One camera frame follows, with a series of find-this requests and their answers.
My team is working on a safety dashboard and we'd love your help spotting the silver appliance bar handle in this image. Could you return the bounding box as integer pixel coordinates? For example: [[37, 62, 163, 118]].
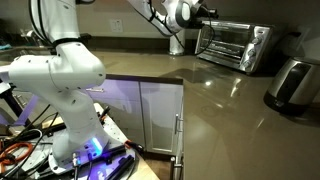
[[170, 156, 184, 180]]

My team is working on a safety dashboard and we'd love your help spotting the silver toaster oven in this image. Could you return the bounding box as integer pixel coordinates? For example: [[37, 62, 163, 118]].
[[194, 19, 278, 75]]

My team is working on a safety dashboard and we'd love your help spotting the white base cabinet door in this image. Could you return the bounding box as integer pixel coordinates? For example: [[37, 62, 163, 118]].
[[85, 79, 143, 148], [139, 81, 184, 156]]

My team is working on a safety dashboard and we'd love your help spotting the robot mounting table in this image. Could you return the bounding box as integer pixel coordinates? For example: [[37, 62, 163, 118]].
[[0, 102, 161, 180]]

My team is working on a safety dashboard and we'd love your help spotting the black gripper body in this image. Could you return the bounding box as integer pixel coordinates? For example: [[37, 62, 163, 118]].
[[191, 9, 214, 30]]

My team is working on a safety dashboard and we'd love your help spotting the stainless steel electric kettle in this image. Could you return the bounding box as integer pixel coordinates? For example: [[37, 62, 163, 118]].
[[263, 56, 320, 117]]

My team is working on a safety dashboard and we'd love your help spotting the orange cable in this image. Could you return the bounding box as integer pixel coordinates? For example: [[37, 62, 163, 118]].
[[0, 142, 34, 167]]

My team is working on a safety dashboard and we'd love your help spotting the silver bar cabinet handle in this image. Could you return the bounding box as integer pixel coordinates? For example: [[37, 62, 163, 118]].
[[174, 113, 184, 135], [85, 87, 105, 94]]

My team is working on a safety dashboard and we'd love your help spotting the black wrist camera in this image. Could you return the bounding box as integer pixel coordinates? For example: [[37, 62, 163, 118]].
[[199, 5, 220, 19]]

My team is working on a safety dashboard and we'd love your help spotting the black metal rail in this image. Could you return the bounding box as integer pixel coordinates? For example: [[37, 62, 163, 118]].
[[105, 153, 135, 180]]

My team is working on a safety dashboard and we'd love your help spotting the white wall outlet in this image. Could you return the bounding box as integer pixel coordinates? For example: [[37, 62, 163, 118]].
[[109, 19, 124, 33]]

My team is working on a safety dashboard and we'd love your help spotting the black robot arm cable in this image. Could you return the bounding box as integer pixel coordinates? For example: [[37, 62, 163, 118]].
[[146, 0, 216, 56]]

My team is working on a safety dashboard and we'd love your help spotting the glass toaster oven door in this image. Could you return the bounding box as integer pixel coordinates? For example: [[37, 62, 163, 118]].
[[196, 20, 256, 66]]

